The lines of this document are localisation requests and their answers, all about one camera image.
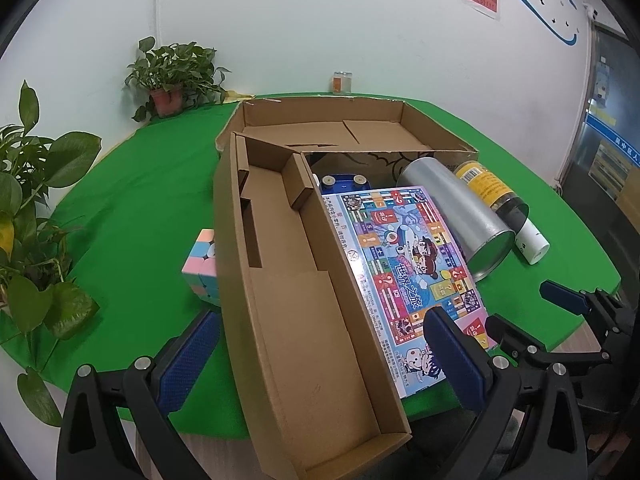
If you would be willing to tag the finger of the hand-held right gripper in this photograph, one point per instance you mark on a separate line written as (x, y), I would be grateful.
(565, 297)
(510, 335)

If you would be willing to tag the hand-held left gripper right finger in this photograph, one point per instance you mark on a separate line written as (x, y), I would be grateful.
(455, 355)

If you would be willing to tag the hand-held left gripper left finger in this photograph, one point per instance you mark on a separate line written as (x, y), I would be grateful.
(185, 360)

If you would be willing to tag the pastel puzzle cube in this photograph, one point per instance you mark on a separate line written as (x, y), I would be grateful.
(200, 265)

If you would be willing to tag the colourful board game box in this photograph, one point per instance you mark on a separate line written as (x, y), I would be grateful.
(400, 260)

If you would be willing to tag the brown cardboard box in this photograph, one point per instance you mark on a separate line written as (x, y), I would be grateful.
(300, 310)

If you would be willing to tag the yellow label jar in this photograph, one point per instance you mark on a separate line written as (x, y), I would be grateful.
(482, 182)

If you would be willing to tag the silver metal can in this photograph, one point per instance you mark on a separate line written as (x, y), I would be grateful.
(450, 195)

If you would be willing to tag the blue stapler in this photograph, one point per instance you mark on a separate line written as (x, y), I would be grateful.
(345, 187)

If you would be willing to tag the white bottle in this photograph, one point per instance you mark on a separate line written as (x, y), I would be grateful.
(532, 245)

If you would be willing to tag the glass door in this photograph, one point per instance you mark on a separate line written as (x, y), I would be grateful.
(605, 135)

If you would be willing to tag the green tablecloth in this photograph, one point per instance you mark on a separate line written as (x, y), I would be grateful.
(150, 185)

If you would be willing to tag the large leafy green plant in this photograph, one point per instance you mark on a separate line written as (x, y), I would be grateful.
(30, 210)

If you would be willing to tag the yellow flat scrap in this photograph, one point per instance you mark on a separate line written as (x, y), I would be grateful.
(240, 96)

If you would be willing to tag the small glass jar orange label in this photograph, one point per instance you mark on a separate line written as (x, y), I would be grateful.
(341, 82)

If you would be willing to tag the potted plant in terracotta pot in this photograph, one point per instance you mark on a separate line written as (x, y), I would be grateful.
(170, 65)

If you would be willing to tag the blue wall decal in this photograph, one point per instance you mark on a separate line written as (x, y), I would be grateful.
(570, 40)

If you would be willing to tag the white wall device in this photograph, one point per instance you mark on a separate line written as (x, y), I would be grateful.
(591, 11)

